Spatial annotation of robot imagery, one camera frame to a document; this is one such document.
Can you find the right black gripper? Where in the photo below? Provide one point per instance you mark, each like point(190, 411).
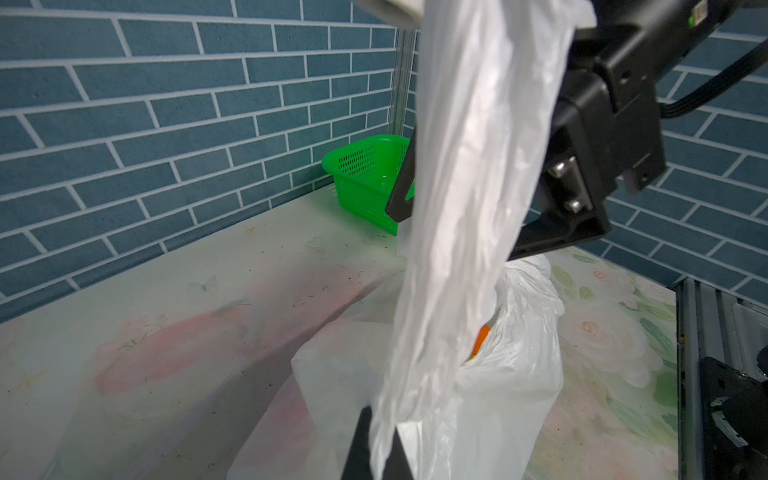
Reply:
point(606, 124)

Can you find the green plastic basket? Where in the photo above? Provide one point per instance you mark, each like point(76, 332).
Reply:
point(364, 173)

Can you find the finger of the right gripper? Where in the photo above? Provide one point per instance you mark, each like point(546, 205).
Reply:
point(400, 206)

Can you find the orange fruit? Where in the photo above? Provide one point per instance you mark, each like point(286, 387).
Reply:
point(480, 340)

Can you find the white plastic bag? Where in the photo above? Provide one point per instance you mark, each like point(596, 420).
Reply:
point(388, 390)

